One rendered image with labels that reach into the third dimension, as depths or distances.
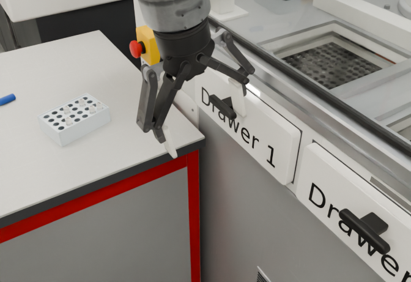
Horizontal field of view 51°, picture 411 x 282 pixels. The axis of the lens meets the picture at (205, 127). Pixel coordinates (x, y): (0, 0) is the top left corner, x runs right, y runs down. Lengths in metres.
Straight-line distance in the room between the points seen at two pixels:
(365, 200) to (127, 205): 0.52
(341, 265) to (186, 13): 0.45
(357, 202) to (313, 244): 0.18
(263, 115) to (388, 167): 0.22
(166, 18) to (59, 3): 0.91
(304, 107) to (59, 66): 0.75
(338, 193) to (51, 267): 0.61
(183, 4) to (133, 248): 0.66
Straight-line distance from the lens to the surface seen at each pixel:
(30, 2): 1.41
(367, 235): 0.57
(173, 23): 0.54
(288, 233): 0.82
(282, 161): 0.71
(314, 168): 0.65
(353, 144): 0.61
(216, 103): 0.75
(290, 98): 0.67
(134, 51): 0.99
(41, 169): 0.89
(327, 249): 0.75
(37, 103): 1.09
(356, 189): 0.60
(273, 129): 0.69
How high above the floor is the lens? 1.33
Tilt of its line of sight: 38 degrees down
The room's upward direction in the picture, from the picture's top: straight up
